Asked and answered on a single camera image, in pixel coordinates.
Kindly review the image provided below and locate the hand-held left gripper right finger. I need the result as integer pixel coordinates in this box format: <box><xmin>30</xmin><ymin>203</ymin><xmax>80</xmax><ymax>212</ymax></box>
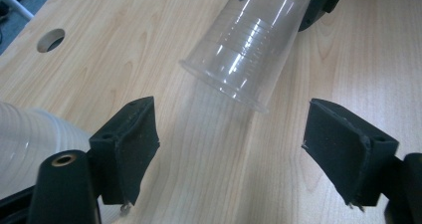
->
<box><xmin>301</xmin><ymin>98</ymin><xmax>400</xmax><ymax>208</ymax></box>

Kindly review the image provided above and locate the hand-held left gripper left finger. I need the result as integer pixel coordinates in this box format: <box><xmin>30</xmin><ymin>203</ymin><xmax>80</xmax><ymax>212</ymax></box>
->
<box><xmin>89</xmin><ymin>96</ymin><xmax>161</xmax><ymax>207</ymax></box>

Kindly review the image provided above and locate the clear ribbed plastic cup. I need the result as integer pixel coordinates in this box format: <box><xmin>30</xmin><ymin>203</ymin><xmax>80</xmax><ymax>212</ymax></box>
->
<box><xmin>178</xmin><ymin>0</ymin><xmax>317</xmax><ymax>114</ymax></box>

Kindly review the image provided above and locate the white metal stand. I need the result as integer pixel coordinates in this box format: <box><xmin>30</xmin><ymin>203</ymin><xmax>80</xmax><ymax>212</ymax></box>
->
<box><xmin>0</xmin><ymin>0</ymin><xmax>35</xmax><ymax>21</ymax></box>

